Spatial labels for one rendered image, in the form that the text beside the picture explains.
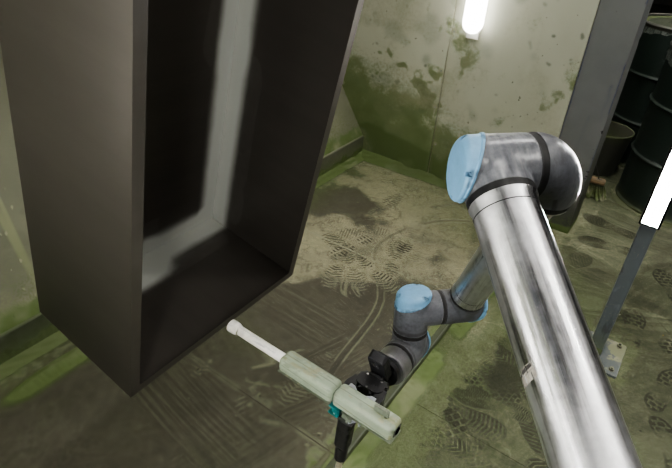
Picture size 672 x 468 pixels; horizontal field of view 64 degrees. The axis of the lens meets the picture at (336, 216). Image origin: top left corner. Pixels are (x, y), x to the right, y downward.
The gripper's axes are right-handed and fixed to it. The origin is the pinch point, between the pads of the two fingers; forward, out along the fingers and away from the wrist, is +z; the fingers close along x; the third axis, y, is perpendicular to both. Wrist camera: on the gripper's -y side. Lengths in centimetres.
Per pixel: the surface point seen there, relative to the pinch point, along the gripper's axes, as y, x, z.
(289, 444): 46, 23, -17
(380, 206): 35, 74, -155
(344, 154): 27, 116, -181
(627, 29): -72, -4, -191
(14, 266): 25, 129, 5
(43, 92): -61, 55, 29
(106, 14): -79, 35, 31
